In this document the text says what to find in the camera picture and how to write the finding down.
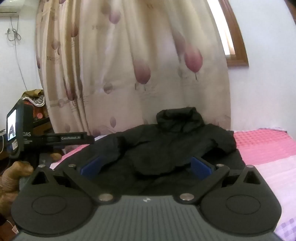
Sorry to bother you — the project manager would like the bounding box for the black jacket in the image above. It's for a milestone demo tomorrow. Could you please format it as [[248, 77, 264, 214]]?
[[56, 108, 245, 196]]

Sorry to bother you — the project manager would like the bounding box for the cluttered clothes pile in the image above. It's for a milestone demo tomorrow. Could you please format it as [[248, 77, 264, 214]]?
[[21, 89, 49, 121]]

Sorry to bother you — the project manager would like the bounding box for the person's left hand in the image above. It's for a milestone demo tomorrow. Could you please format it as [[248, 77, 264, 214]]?
[[1, 161, 34, 219]]

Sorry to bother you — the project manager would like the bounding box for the pink purple checked bedsheet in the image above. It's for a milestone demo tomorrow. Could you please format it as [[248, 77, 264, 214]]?
[[60, 128, 295, 240]]

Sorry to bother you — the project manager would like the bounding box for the floral beige curtain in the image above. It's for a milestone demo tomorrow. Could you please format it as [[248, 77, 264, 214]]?
[[36, 1, 231, 136]]

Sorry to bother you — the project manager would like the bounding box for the white air conditioner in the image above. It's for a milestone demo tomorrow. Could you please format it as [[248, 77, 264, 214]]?
[[0, 0, 25, 18]]

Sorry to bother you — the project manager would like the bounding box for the grey hanging cable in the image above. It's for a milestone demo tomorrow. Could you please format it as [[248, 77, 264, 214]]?
[[4, 16, 28, 91]]

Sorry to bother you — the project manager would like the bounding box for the brown wooden window frame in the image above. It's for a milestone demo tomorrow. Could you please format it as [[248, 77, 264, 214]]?
[[219, 0, 249, 67]]

